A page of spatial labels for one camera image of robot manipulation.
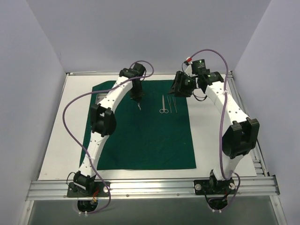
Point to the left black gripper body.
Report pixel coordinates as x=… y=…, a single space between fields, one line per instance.
x=136 y=95

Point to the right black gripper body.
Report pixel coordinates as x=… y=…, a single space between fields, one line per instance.
x=183 y=85

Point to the steel tweezers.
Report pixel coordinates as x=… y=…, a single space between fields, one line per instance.
x=175 y=106
x=169 y=102

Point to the steel surgical scissors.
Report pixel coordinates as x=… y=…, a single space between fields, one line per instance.
x=163 y=109

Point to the metal instrument tray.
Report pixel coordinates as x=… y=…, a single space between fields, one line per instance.
x=100 y=97

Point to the dark green surgical cloth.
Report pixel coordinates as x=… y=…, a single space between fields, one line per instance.
x=147 y=139

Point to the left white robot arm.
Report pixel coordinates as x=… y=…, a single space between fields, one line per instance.
x=103 y=122

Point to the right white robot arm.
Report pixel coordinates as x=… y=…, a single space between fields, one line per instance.
x=238 y=132

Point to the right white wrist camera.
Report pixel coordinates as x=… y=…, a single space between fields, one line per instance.
x=188 y=64

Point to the aluminium right side rail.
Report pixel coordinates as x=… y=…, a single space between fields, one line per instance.
x=256 y=153

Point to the aluminium rail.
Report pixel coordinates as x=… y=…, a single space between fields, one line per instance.
x=149 y=189
x=256 y=153

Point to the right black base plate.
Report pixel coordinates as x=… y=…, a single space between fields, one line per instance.
x=210 y=187

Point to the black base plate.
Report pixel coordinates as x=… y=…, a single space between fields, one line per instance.
x=210 y=187
x=78 y=191

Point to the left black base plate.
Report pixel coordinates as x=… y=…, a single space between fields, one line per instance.
x=78 y=191

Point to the aluminium front rail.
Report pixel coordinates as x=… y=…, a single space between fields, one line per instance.
x=149 y=189

